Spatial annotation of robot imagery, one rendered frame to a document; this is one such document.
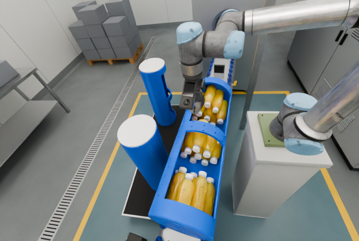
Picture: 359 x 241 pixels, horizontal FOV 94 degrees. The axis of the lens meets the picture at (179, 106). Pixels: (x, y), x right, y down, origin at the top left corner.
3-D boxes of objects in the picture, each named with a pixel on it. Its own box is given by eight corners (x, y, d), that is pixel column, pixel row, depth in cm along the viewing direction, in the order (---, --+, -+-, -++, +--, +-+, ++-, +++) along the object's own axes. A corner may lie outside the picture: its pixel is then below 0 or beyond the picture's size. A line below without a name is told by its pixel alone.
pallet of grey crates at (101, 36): (143, 47, 447) (128, -5, 363) (134, 63, 393) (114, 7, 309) (103, 49, 469) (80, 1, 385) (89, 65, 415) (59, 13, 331)
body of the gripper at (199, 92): (205, 88, 69) (205, 63, 60) (202, 103, 63) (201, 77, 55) (188, 87, 71) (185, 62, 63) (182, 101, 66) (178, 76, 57)
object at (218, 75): (224, 77, 163) (225, 63, 152) (223, 79, 160) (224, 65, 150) (213, 76, 166) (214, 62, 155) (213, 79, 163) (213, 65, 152)
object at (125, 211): (189, 111, 264) (188, 104, 253) (176, 225, 161) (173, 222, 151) (158, 110, 273) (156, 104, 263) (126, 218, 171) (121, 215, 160)
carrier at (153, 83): (162, 129, 226) (180, 120, 234) (143, 76, 164) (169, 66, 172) (154, 116, 245) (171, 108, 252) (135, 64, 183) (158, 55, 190)
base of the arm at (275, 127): (294, 117, 90) (301, 105, 83) (309, 141, 79) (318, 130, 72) (264, 119, 91) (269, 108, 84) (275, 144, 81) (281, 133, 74)
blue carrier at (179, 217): (231, 107, 131) (233, 77, 111) (214, 245, 75) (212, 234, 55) (195, 103, 140) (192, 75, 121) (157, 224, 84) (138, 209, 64)
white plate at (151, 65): (143, 75, 164) (143, 76, 165) (169, 65, 171) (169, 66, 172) (135, 63, 182) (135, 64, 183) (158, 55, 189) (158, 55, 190)
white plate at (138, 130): (161, 116, 123) (161, 117, 124) (127, 112, 130) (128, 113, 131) (147, 149, 105) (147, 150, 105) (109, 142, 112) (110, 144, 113)
